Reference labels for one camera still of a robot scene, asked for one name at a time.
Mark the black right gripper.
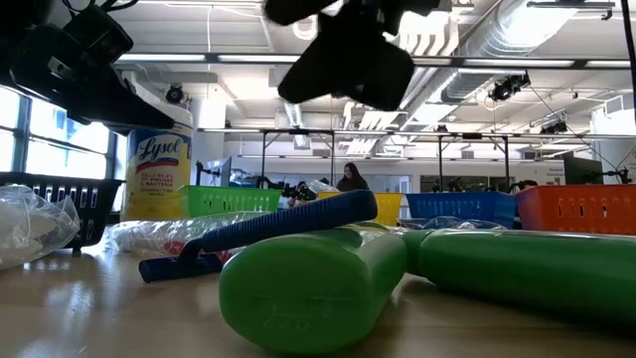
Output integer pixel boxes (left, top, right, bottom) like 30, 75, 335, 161
262, 0, 438, 111

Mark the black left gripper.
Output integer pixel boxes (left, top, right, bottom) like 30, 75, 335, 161
9, 24, 175, 136

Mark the black plastic basket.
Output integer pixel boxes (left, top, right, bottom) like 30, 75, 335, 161
0, 171, 124, 259

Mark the white item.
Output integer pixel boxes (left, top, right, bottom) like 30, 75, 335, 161
102, 210, 272, 259

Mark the green plastic basket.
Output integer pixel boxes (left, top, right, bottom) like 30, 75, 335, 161
177, 184, 283, 219

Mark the clear plastic bag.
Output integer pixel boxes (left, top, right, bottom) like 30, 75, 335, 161
0, 183, 81, 272

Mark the white toothbrush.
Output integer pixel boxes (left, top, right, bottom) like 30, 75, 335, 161
303, 178, 342, 196

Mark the blue plastic razor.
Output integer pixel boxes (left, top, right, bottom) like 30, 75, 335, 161
137, 188, 380, 284

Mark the purple toothbrush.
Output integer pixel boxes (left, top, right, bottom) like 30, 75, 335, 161
397, 216, 509, 233

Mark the black ceiling spotlight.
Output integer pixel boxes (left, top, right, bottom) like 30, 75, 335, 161
164, 83, 186, 105

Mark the Lysol wipes canister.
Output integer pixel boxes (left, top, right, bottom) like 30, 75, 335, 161
121, 106, 194, 223

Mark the black overhead light bar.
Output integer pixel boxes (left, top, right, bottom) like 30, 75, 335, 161
113, 52, 636, 71

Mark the grey monitor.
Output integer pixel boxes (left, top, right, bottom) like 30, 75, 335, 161
204, 156, 234, 189

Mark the white ceiling light fixture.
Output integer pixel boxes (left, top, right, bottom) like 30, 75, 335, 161
392, 7, 461, 56

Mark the person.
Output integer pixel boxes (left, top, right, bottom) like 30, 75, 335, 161
509, 178, 541, 194
335, 161, 370, 194
446, 177, 473, 194

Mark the yellow plastic basket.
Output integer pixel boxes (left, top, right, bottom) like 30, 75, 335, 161
317, 191, 404, 228

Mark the blue plastic basket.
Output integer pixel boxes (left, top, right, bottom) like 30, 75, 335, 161
404, 191, 519, 230

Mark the black monitor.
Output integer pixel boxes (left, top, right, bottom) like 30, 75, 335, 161
563, 156, 605, 187

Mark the orange plastic basket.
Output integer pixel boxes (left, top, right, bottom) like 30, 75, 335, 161
515, 184, 636, 237

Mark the white cable coil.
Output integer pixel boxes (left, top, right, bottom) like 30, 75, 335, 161
291, 14, 319, 42

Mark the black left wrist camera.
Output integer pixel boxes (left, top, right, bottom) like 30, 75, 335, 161
62, 3, 134, 67

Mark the black background rig frame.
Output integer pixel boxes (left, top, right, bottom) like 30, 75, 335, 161
436, 131, 511, 193
258, 127, 337, 191

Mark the black hanging camera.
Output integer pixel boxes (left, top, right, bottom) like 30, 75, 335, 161
488, 71, 532, 103
540, 119, 569, 135

